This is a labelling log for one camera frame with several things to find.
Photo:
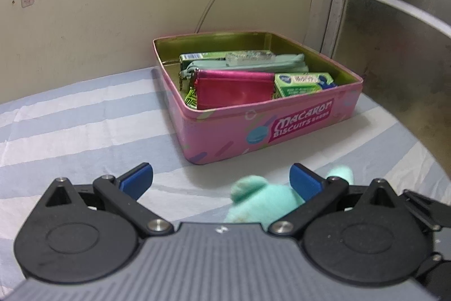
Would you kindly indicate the green medicine box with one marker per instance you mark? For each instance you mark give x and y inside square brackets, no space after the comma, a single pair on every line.
[299,84]

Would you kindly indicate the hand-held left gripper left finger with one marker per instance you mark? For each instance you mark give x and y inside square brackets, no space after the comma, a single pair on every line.
[135,181]

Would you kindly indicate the blue white striped bedsheet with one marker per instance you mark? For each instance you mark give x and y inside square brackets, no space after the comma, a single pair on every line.
[88,131]

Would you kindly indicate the magenta wallet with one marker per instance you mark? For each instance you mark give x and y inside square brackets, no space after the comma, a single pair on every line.
[232,89]

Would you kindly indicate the mint green zipper pouch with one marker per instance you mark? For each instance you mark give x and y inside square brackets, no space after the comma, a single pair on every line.
[289,63]

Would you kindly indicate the teal plush toy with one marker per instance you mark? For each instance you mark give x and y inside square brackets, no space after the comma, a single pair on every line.
[260,202]

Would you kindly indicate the long green carton box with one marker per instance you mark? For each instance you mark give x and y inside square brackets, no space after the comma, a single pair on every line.
[201,57]

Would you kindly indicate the small wall sticker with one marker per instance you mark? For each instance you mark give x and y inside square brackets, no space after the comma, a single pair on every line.
[27,0]

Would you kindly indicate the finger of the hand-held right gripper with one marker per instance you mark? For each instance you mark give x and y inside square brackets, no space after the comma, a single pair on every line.
[438,272]
[426,211]

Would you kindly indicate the pink biscuit tin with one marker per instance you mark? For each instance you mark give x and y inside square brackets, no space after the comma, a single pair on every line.
[229,135]

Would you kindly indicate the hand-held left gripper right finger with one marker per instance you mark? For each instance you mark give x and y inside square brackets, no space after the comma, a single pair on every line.
[306,183]

